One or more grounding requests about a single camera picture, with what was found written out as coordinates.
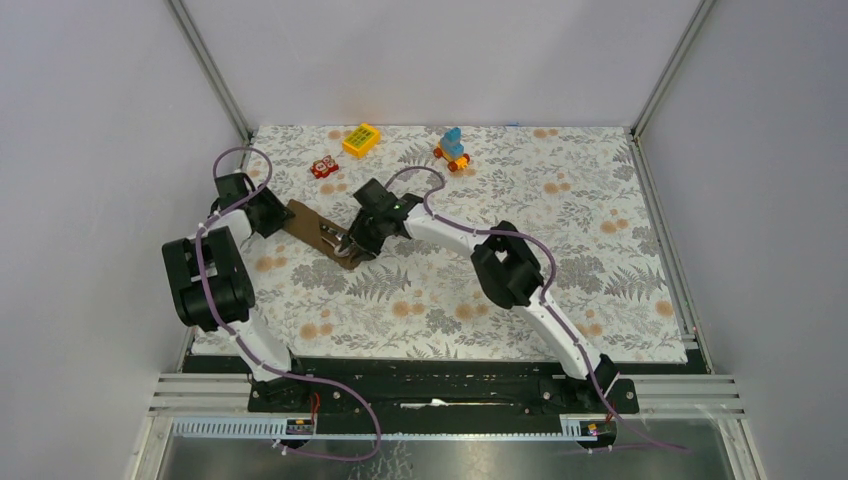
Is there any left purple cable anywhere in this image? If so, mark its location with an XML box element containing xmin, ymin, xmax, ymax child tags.
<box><xmin>193</xmin><ymin>146</ymin><xmax>384</xmax><ymax>464</ymax></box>

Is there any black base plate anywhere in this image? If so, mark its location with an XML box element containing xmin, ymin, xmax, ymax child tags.
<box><xmin>154</xmin><ymin>356</ymin><xmax>735</xmax><ymax>437</ymax></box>

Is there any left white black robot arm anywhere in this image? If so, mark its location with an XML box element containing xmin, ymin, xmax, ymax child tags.
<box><xmin>161</xmin><ymin>173</ymin><xmax>311</xmax><ymax>411</ymax></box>

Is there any red toy block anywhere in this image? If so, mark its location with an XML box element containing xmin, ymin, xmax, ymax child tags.
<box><xmin>310</xmin><ymin>155</ymin><xmax>339</xmax><ymax>179</ymax></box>

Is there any blue orange toy car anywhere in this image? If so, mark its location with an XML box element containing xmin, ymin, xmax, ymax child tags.
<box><xmin>433</xmin><ymin>127</ymin><xmax>470</xmax><ymax>172</ymax></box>

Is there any metal spoon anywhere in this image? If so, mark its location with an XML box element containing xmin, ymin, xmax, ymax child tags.
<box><xmin>333</xmin><ymin>234</ymin><xmax>355</xmax><ymax>258</ymax></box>

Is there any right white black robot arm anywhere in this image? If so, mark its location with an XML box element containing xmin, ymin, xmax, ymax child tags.
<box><xmin>343</xmin><ymin>179</ymin><xmax>620</xmax><ymax>412</ymax></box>

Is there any yellow toy block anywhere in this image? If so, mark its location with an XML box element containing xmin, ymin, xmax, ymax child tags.
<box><xmin>342</xmin><ymin>123</ymin><xmax>381</xmax><ymax>159</ymax></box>

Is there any brown cloth napkin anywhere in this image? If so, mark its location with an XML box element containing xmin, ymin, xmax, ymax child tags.
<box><xmin>283</xmin><ymin>199</ymin><xmax>363</xmax><ymax>270</ymax></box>

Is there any floral tablecloth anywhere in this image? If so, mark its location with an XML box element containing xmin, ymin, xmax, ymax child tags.
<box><xmin>241</xmin><ymin>126</ymin><xmax>686</xmax><ymax>364</ymax></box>

